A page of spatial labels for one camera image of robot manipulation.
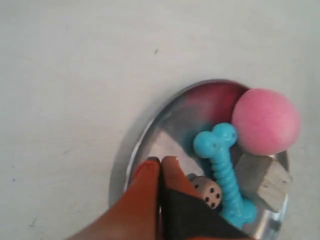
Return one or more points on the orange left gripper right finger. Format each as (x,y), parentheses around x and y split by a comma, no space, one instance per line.
(185,216)

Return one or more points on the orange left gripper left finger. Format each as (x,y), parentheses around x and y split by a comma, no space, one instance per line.
(135,215)

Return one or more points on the small beige die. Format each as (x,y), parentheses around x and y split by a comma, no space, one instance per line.
(209,190)

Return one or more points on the turquoise toy bone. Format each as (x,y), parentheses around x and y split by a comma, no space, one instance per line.
(215,146)

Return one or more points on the round metal plate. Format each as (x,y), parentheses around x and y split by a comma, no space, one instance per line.
(197,108)

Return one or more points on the white wooden cube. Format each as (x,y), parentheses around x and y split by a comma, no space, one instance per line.
(263,180)

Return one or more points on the pink toy peach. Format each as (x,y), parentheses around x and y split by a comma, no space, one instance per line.
(266,121)

